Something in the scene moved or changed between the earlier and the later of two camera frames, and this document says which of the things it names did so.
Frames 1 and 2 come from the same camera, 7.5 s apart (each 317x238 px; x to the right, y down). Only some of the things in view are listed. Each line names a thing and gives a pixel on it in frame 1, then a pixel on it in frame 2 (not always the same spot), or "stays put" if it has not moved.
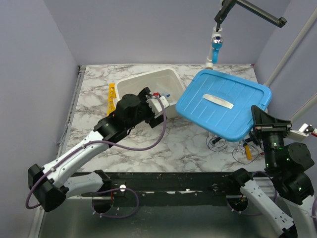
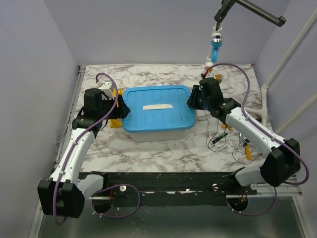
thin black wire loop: (214, 145) -> (207, 135)
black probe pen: (216, 140) stays put
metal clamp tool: (240, 146) stays put
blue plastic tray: (222, 104) -> (158, 108)
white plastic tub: (165, 81) -> (147, 137)
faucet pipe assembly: (216, 42) stays put
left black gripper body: (145, 113) -> (109, 105)
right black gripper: (264, 122) -> (192, 102)
